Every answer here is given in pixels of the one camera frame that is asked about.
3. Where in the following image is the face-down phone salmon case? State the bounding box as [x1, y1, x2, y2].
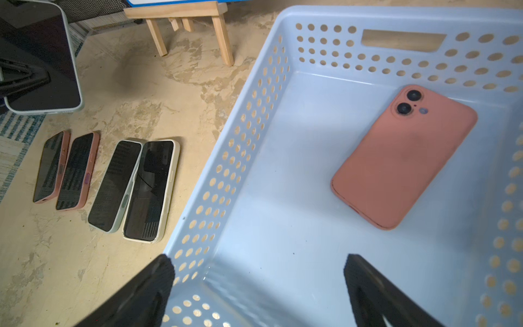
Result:
[330, 84, 478, 230]

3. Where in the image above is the small whiteboard blue frame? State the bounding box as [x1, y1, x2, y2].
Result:
[125, 0, 248, 8]

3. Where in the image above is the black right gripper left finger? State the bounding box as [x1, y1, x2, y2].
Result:
[77, 254, 175, 326]

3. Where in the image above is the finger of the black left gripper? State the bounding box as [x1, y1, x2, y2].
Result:
[1, 58, 50, 98]

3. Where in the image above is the wooden tabletop easel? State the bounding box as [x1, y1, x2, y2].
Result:
[124, 1, 234, 67]

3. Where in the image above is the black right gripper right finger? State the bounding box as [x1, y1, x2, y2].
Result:
[344, 254, 441, 326]

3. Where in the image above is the light blue perforated storage basket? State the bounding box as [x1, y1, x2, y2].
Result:
[160, 5, 522, 326]

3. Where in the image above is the phone pink case purple button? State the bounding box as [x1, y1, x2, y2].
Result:
[56, 132, 100, 211]

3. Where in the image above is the black phone without case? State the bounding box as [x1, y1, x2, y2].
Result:
[1, 1, 84, 115]

